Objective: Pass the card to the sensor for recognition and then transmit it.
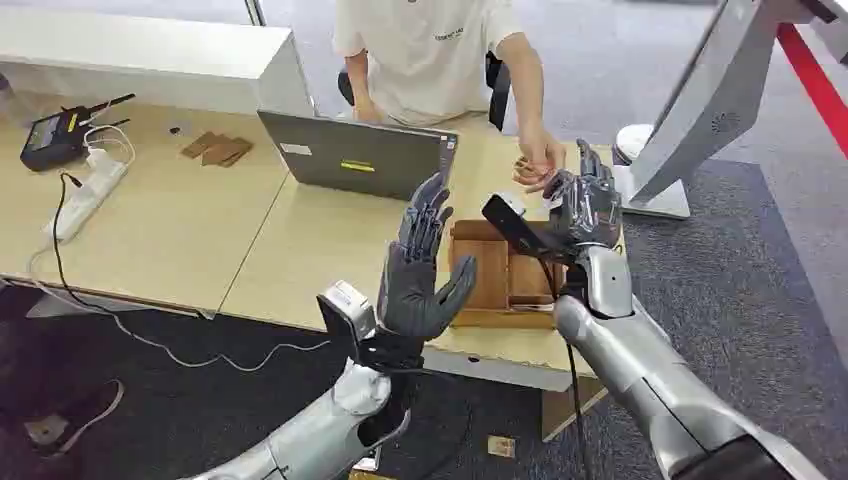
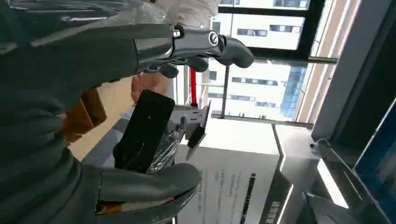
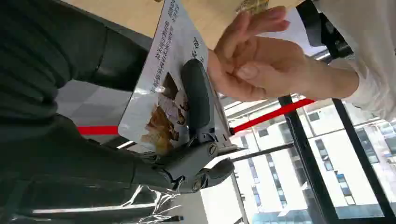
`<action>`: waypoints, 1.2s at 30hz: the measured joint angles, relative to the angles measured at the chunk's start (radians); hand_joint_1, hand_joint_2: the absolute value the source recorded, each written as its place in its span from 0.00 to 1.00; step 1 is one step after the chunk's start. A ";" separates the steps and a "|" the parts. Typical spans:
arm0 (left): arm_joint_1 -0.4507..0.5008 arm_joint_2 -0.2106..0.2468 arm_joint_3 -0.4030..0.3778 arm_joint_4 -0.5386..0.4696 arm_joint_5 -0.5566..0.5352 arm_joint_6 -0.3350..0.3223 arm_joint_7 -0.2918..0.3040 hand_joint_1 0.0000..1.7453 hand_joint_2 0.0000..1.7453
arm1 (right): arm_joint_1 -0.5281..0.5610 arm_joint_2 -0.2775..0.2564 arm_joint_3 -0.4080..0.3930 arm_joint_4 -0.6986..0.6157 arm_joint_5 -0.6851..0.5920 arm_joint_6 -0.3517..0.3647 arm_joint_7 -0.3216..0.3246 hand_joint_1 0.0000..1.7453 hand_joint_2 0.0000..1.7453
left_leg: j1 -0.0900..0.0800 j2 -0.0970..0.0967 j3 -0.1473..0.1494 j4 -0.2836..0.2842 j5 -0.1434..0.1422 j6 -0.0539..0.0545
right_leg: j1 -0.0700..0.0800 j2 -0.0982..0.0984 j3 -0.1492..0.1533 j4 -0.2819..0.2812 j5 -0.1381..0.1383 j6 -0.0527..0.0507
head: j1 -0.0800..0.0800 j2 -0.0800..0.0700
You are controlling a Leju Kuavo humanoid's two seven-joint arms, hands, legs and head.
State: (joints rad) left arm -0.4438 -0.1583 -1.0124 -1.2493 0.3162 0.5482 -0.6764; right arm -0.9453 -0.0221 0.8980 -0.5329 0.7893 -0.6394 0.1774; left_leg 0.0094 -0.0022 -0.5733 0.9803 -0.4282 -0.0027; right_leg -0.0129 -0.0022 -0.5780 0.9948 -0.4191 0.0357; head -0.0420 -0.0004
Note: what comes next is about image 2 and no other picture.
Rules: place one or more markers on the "white printed board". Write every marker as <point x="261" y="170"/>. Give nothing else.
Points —
<point x="229" y="182"/>

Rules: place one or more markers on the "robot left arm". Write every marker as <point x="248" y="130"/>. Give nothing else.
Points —
<point x="28" y="154"/>

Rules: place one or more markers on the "person's left hand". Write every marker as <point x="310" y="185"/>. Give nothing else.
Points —
<point x="148" y="83"/>

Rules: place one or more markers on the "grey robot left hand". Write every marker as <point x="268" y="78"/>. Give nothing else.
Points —
<point x="92" y="55"/>

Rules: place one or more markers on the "blue display screen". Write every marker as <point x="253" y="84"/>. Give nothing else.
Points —
<point x="379" y="167"/>

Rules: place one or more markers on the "black framed window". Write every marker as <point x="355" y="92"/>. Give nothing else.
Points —
<point x="306" y="28"/>

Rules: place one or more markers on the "red bar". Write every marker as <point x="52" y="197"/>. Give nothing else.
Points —
<point x="193" y="88"/>

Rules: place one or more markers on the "pale wooden desk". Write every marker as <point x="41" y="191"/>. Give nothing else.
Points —
<point x="116" y="102"/>

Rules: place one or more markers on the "clear plastic wrapped packet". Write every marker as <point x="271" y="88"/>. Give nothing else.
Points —
<point x="167" y="150"/>

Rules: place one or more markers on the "wooden card box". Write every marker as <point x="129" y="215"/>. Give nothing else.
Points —
<point x="88" y="112"/>

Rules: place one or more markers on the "black phone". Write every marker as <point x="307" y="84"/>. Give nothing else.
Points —
<point x="145" y="130"/>

